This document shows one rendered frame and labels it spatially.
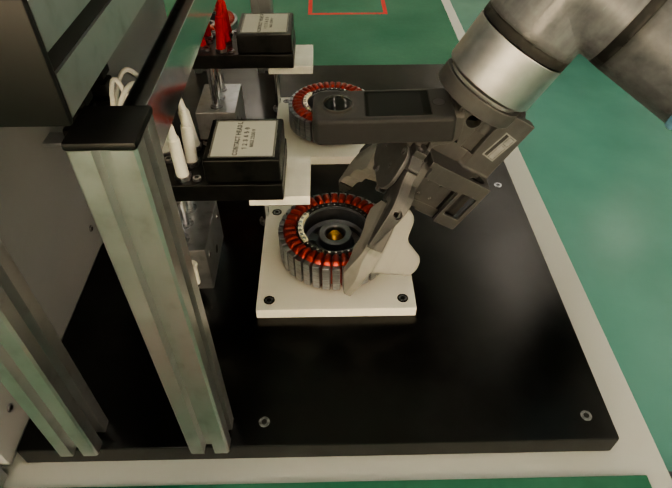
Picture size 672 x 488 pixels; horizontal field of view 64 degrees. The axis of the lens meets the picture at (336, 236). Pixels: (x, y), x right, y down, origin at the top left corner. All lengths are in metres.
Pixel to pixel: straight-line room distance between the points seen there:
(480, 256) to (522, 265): 0.04
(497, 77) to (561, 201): 1.58
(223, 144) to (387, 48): 0.61
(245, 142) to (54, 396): 0.24
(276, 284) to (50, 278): 0.20
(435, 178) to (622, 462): 0.27
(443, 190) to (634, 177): 1.75
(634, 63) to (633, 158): 1.90
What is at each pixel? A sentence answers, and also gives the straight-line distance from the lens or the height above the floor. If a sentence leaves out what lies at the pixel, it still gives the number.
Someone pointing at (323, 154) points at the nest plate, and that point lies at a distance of 0.69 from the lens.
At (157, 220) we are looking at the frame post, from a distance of 0.26.
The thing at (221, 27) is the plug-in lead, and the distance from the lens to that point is 0.66.
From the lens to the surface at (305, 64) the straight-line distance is 0.68.
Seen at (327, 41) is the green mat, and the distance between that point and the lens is 1.06.
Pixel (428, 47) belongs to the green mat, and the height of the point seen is 0.75.
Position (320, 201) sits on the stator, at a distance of 0.56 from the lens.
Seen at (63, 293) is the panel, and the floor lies 0.80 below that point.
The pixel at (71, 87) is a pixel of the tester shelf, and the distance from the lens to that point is 0.23.
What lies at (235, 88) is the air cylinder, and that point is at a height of 0.82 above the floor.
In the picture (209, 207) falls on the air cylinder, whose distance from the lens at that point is 0.56.
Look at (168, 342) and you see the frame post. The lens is 0.35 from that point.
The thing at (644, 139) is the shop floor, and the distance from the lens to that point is 2.44.
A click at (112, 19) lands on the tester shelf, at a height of 1.08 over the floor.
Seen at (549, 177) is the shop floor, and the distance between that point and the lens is 2.08.
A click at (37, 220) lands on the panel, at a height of 0.87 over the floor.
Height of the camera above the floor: 1.18
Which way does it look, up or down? 44 degrees down
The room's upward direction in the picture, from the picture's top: straight up
